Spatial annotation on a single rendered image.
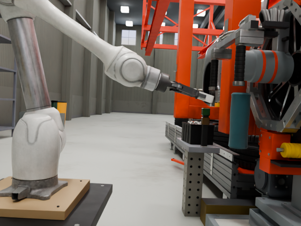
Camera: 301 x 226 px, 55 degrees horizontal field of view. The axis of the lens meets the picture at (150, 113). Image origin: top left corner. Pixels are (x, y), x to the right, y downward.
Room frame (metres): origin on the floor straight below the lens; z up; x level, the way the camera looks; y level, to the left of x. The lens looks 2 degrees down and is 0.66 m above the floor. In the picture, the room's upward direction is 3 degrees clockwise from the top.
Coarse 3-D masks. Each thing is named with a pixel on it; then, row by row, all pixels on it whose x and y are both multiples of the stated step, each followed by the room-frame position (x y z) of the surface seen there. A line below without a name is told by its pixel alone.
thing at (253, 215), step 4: (252, 212) 1.42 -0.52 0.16; (256, 212) 1.46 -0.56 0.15; (260, 212) 1.45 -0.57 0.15; (252, 216) 1.42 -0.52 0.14; (256, 216) 1.38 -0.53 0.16; (260, 216) 1.41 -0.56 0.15; (264, 216) 1.40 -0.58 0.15; (252, 220) 1.42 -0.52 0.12; (256, 220) 1.37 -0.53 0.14; (260, 220) 1.33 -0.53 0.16; (264, 220) 1.36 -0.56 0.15; (268, 220) 1.36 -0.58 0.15; (272, 220) 1.32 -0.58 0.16; (252, 224) 1.41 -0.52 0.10; (256, 224) 1.37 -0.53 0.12; (260, 224) 1.33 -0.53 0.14; (264, 224) 1.29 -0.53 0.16; (268, 224) 1.26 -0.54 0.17; (272, 224) 1.32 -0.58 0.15; (276, 224) 1.29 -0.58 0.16
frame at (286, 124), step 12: (288, 0) 1.15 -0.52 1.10; (288, 12) 1.24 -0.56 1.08; (300, 12) 1.07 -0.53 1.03; (300, 24) 1.07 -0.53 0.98; (252, 48) 1.49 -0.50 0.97; (264, 48) 1.47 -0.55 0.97; (252, 84) 1.50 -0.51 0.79; (252, 96) 1.47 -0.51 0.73; (300, 96) 1.05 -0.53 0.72; (252, 108) 1.45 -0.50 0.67; (264, 108) 1.42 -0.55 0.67; (288, 108) 1.11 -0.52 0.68; (300, 108) 1.06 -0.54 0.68; (264, 120) 1.31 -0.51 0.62; (288, 120) 1.11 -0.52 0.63; (300, 120) 1.10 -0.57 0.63; (288, 132) 1.16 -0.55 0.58
